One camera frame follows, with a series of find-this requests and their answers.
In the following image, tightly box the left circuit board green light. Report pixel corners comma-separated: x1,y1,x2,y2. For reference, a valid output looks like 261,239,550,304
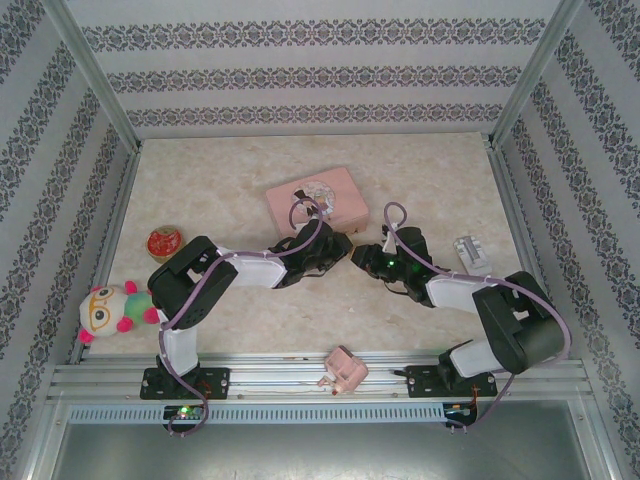
164,405,206,421

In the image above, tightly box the pink wedding couple tin box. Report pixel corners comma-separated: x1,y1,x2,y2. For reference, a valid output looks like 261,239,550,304
264,166,372,239

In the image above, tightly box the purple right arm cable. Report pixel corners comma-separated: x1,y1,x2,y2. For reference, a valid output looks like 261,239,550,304
382,201,572,434

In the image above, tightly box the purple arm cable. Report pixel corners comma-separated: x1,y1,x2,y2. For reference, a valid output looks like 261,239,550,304
382,201,572,434
158,196,325,440

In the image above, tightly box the aluminium mounting rail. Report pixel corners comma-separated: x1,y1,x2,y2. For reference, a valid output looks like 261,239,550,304
47,352,586,404

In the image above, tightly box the grey slotted cable duct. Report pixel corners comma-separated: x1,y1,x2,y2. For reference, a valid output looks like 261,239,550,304
67,403,447,425

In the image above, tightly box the silver metal bracket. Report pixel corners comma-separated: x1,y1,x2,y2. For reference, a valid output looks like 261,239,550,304
452,234,494,274

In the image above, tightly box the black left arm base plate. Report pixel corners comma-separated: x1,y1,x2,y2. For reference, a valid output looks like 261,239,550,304
139,367,232,401

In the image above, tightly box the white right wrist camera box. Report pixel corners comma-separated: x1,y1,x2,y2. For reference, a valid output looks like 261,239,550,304
381,219,404,252

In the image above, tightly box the white and pink plush toy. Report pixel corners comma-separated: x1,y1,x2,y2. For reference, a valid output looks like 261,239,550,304
77,279,159,346

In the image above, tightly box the grey metal sheet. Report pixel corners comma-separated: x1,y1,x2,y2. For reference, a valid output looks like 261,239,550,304
29,399,616,480

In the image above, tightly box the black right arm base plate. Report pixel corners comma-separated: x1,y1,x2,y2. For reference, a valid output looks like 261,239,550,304
405,363,499,399

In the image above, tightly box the aluminium side rail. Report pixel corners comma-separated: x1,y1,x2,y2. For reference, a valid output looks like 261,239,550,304
484,137,571,361
67,142,144,366

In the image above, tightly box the pink plastic toy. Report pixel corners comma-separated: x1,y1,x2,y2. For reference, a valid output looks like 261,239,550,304
318,344,370,397

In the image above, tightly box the aluminium corner post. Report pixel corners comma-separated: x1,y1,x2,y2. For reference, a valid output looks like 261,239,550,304
42,0,144,151
488,0,585,149

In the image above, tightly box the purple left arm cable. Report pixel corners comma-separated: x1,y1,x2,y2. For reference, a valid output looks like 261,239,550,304
158,196,325,440

